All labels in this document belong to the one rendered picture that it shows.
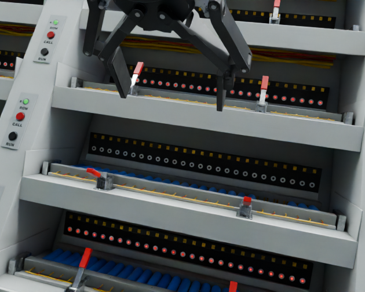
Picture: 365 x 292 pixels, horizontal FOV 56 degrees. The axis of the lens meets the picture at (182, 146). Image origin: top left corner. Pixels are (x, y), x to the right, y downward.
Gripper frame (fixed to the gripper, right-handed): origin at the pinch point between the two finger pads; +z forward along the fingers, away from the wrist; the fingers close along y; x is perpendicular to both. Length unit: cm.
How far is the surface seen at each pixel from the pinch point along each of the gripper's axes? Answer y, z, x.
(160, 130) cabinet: -11.4, 35.9, 15.4
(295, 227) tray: 20.8, 21.5, -8.2
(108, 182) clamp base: -13.4, 21.2, -6.5
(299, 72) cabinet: 21, 32, 36
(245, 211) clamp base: 12.4, 23.4, -6.2
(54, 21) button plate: -35.1, 12.7, 25.3
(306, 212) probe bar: 22.9, 24.3, -4.1
